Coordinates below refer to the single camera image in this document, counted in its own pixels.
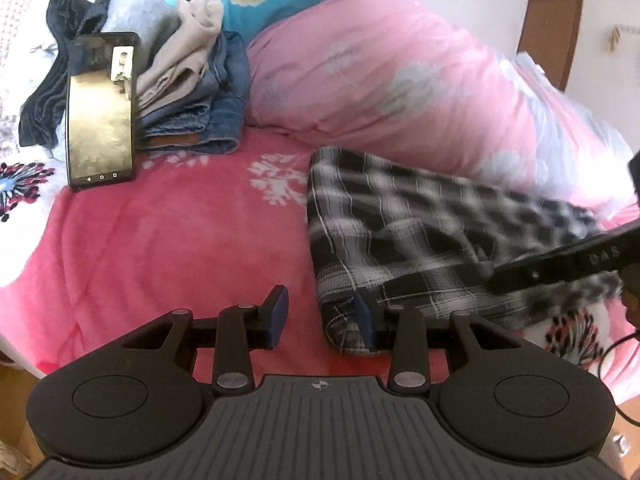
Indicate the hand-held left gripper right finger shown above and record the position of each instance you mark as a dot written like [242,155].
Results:
[364,322]

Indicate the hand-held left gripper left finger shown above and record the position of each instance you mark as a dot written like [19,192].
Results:
[279,317]

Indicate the black white plaid pants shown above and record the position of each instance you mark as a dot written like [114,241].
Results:
[400,200]

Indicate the pink fleece flower blanket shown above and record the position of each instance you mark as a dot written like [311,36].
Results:
[175,235]

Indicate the folded blue jeans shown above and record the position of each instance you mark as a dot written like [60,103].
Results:
[220,110]

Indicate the brown wooden door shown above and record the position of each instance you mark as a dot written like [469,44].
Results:
[550,35]

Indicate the pink grey floral quilt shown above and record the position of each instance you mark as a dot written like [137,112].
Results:
[400,75]

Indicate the black smartphone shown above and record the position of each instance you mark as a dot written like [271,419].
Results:
[100,125]

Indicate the folded beige pants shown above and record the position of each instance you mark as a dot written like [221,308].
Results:
[175,70]

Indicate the dark navy cloth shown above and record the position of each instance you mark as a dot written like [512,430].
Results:
[45,95]

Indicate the folded grey cloth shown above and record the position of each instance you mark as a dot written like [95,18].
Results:
[140,15]

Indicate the pink checkered white cloth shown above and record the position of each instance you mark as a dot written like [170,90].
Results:
[17,5]

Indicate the small beige wall hanging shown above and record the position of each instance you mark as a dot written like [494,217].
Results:
[614,40]

